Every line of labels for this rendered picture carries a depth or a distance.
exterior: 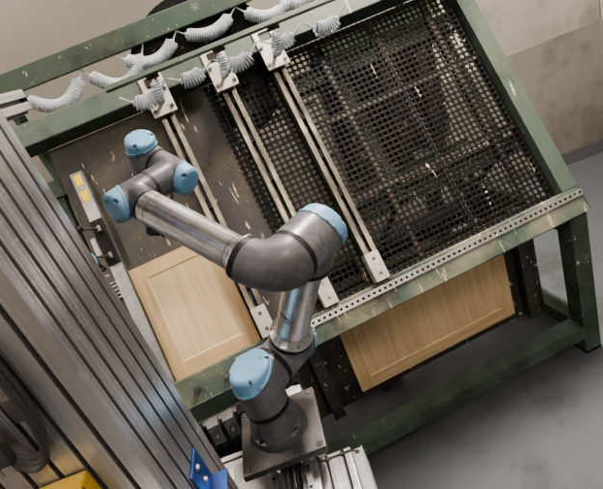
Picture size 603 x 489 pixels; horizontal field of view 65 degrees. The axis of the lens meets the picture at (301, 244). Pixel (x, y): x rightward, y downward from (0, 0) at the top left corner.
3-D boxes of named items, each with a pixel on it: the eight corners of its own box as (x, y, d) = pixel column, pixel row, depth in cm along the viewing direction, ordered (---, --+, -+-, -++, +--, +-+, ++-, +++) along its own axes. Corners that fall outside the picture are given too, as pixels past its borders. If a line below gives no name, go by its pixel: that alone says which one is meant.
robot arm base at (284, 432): (311, 440, 120) (297, 412, 116) (254, 461, 121) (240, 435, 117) (302, 399, 134) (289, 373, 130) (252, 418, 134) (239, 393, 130)
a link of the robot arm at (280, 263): (280, 326, 89) (105, 223, 108) (312, 291, 96) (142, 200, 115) (282, 283, 81) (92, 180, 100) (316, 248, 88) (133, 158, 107)
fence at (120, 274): (165, 386, 191) (162, 388, 187) (73, 178, 200) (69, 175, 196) (176, 380, 191) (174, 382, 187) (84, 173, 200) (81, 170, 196)
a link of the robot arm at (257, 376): (236, 414, 123) (214, 375, 118) (267, 377, 132) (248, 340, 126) (268, 426, 116) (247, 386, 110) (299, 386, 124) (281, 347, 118)
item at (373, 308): (121, 440, 192) (113, 448, 182) (110, 412, 194) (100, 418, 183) (576, 214, 218) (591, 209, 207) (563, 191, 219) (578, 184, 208)
